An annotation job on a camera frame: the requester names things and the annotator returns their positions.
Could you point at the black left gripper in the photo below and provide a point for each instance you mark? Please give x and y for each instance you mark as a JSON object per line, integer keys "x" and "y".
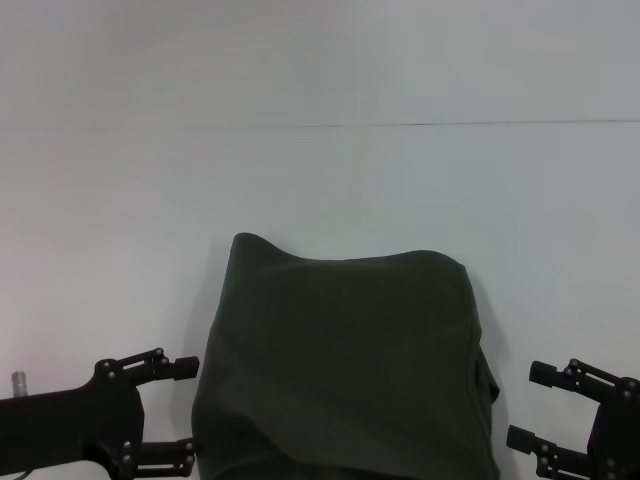
{"x": 70, "y": 425}

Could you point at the silver flange clamp knob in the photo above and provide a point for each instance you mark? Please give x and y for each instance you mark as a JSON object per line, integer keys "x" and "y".
{"x": 20, "y": 385}

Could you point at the dark green FREE t-shirt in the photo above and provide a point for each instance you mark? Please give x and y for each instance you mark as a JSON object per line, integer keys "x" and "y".
{"x": 350, "y": 375}

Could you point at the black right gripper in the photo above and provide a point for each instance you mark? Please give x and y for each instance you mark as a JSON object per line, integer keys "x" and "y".
{"x": 620, "y": 430}

